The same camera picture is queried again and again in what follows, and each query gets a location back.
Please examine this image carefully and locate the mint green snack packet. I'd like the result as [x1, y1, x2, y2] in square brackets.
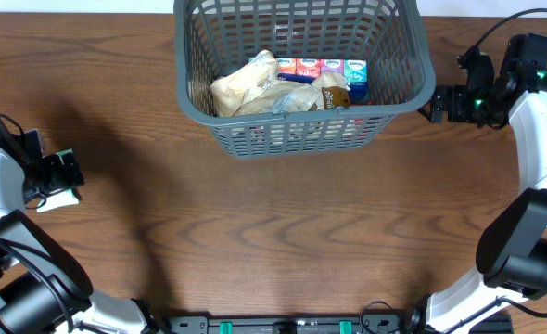
[35, 149, 84, 212]

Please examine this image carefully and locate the dried mushroom pouch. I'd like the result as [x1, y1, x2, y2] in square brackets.
[311, 71, 351, 110]

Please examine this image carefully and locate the Kleenex tissue multipack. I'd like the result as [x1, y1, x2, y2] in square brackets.
[276, 58, 369, 104]

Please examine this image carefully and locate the cream snack pouch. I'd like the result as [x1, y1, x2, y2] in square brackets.
[210, 49, 279, 117]

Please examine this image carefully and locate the tan paper bag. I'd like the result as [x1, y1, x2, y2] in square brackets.
[234, 81, 324, 117]

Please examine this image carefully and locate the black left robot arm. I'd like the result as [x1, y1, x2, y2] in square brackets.
[0, 114, 170, 333]

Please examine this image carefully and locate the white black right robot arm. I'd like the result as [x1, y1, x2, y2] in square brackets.
[400, 33, 547, 333]

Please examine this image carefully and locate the grey plastic basket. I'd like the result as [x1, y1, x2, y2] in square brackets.
[173, 0, 436, 159]

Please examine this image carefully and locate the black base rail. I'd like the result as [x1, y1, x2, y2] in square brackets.
[169, 313, 406, 334]

